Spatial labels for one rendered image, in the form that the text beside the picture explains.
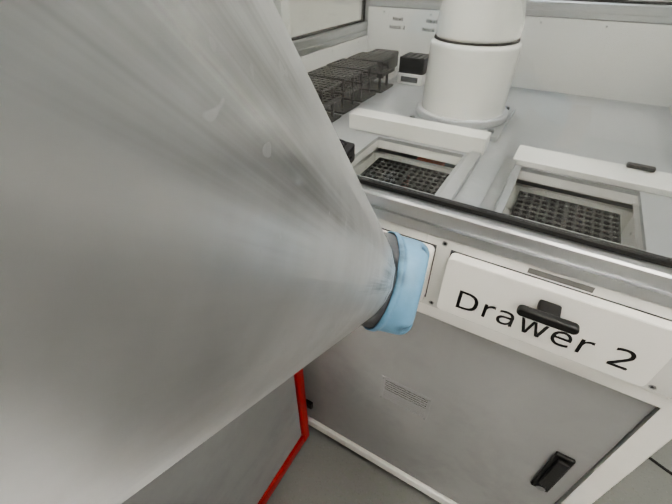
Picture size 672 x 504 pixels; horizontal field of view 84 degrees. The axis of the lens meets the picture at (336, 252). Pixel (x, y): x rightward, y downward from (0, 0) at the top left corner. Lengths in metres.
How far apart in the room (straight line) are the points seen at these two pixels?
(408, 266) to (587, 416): 0.59
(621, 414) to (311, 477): 0.90
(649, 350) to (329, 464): 1.00
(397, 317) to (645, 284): 0.39
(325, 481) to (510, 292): 0.95
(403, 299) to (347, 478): 1.13
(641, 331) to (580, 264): 0.11
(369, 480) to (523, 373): 0.75
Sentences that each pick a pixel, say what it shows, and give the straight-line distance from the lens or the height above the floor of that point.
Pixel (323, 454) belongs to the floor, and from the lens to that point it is 1.38.
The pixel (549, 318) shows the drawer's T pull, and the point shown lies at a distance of 0.56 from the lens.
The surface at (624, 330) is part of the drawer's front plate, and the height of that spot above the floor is 0.90.
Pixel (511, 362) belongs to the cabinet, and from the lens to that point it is 0.73.
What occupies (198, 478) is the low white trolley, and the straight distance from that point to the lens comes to 0.84.
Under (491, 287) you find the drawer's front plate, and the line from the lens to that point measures 0.59.
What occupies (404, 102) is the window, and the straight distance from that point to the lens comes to 0.54.
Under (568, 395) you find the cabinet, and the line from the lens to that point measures 0.76.
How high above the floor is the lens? 1.28
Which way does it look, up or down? 39 degrees down
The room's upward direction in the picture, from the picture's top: straight up
